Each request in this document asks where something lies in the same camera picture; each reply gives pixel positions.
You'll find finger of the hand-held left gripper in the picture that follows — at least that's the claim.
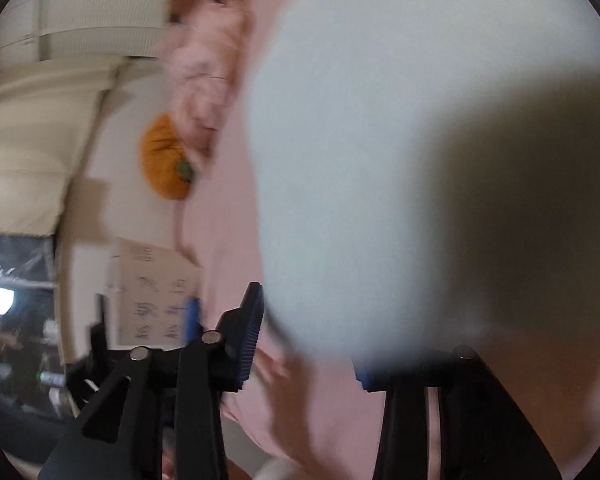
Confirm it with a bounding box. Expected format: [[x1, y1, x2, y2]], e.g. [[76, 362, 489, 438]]
[[91, 293, 110, 352], [182, 297, 202, 349]]

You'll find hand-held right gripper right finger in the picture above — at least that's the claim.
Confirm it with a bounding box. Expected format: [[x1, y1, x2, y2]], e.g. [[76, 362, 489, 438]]
[[352, 344, 565, 480]]

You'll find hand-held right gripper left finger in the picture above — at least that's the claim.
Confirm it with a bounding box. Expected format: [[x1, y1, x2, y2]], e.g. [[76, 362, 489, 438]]
[[37, 282, 266, 480]]

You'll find white fleece garment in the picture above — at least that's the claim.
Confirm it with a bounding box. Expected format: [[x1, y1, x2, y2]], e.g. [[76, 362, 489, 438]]
[[244, 0, 600, 363]]

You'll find pink bed sheet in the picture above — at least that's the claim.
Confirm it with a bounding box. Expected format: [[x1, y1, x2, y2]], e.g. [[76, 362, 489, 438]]
[[177, 0, 600, 480]]

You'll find orange pumpkin plush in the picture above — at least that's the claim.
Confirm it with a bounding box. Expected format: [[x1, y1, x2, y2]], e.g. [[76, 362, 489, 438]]
[[139, 112, 199, 202]]

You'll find cream curtain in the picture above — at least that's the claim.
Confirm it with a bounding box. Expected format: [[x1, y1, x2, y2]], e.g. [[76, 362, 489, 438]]
[[0, 54, 127, 237]]

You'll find pink duvet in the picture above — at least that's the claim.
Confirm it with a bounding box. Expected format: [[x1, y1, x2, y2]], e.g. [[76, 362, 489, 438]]
[[159, 0, 257, 157]]

